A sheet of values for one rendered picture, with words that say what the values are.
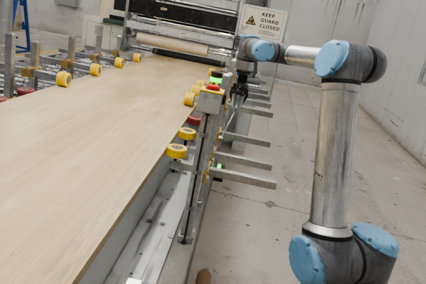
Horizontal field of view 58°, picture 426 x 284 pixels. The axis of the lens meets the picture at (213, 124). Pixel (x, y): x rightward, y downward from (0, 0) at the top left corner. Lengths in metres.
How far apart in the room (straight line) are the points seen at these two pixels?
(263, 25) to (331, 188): 3.12
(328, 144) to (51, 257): 0.78
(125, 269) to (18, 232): 0.46
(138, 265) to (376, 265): 0.74
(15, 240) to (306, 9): 9.96
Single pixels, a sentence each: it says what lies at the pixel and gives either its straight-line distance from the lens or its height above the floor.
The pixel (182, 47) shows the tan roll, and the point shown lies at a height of 1.03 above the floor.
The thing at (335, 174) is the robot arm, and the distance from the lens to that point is 1.18.
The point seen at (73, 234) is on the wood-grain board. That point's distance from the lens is 0.96.
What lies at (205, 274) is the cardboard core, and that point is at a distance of 2.25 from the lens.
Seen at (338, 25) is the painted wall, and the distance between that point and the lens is 10.61.
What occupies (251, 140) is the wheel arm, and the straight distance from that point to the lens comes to 2.00.
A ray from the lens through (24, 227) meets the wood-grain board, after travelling 0.98.
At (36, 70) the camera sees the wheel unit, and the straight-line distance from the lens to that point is 2.35.
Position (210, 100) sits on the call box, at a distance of 1.12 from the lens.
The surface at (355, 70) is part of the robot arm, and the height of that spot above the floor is 1.36.
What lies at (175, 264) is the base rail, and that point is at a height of 0.70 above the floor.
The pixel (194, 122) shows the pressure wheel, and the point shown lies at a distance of 1.97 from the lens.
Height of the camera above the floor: 1.43
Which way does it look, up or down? 16 degrees down
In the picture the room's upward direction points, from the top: 11 degrees clockwise
